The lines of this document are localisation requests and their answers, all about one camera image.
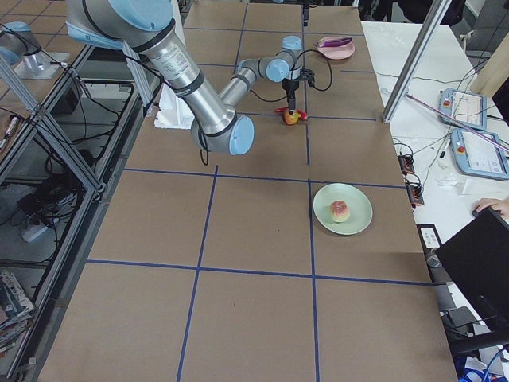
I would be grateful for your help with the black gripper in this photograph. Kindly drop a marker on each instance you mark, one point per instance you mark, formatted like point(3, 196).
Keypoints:
point(290, 87)

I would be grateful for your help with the red chili pepper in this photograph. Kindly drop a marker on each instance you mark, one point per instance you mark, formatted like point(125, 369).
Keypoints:
point(281, 110)

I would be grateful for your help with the purple eggplant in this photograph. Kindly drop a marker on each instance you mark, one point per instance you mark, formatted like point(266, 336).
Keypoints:
point(332, 42)

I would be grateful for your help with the pink yellow peach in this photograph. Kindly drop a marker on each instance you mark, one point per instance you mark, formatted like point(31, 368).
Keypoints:
point(339, 211)

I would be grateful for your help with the red yellow apple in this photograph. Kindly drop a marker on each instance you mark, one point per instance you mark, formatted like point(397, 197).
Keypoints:
point(291, 119)

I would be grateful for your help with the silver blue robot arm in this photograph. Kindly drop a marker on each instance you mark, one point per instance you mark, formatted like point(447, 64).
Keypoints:
point(149, 28)

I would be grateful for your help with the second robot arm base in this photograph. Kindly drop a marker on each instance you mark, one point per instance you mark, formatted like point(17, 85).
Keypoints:
point(20, 49)

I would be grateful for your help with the operator right hand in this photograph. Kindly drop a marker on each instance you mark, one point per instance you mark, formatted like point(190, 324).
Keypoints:
point(499, 205)

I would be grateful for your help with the pink plate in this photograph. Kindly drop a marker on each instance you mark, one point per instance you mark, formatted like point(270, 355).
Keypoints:
point(338, 53)

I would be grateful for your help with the green plate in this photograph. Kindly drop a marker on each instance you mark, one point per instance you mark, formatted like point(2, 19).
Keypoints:
point(360, 208)

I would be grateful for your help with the orange circuit board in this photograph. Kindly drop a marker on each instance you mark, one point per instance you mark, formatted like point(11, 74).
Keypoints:
point(406, 162)
point(414, 191)

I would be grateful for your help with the upper teach pendant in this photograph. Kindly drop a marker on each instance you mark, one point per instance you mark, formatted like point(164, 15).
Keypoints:
point(466, 107)

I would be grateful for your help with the teach pendant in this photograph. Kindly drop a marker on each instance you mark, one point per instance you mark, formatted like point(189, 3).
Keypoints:
point(466, 107)
point(478, 154)

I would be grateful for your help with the lower teach pendant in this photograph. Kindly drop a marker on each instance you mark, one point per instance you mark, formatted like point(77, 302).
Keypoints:
point(478, 154)

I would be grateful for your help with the black laptop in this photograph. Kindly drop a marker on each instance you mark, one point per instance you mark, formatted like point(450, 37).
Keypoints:
point(476, 260)

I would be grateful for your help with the white power strip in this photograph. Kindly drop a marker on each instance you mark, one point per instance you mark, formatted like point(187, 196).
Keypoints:
point(33, 231)

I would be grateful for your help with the stack of books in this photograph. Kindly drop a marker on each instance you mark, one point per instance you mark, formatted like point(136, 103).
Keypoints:
point(16, 308)

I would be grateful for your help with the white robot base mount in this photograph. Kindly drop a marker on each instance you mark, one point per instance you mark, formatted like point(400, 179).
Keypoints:
point(173, 112)

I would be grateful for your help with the aluminium frame post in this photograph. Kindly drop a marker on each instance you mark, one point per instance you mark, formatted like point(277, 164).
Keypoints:
point(432, 20)

